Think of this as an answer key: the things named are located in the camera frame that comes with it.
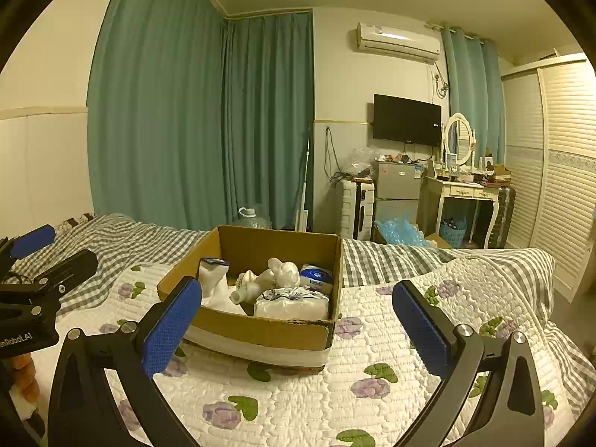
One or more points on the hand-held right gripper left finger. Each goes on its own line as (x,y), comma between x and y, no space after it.
(172,330)

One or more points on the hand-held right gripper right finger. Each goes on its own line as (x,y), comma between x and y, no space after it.
(421,330)

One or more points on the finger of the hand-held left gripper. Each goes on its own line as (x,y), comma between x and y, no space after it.
(70,265)
(32,240)

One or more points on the white sock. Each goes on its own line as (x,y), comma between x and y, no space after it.
(214,279)

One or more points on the brown cardboard box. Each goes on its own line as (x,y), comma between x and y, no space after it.
(260,335)

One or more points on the blue tissue pack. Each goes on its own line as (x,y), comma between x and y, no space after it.
(316,279)

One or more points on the white floral tissue pack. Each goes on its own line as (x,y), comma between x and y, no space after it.
(293,307)

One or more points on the person's left hand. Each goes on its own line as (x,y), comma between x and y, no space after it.
(25,377)

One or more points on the brown patterned cloth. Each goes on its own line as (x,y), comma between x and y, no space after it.
(77,221)

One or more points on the blue plastic bag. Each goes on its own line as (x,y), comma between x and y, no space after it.
(403,233)

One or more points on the blue bin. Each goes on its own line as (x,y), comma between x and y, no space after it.
(453,233)

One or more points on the floral quilted blanket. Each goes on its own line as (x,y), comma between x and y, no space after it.
(349,405)

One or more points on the clear water jug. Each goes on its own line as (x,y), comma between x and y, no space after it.
(251,219)

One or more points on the white suitcase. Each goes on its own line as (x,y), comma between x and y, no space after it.
(351,209)

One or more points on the white dressing table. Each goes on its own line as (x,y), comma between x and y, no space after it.
(461,191)

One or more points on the grey mini fridge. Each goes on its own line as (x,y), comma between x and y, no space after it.
(398,186)

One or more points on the white mop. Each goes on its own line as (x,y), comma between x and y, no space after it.
(302,214)

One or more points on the clear plastic bag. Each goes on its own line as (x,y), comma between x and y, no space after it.
(359,160)

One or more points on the wide teal curtain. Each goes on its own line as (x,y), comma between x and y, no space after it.
(153,102)

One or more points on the white oval vanity mirror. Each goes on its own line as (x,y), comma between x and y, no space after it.
(458,137)

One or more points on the white louvred wardrobe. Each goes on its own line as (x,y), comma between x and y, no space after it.
(563,172)

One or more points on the teal corner curtain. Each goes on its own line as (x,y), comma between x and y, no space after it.
(270,116)

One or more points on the narrow teal curtain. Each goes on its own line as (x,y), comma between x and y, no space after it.
(475,84)

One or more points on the white air conditioner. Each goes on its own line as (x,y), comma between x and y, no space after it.
(398,42)

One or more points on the black wall television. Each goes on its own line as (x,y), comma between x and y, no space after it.
(407,118)

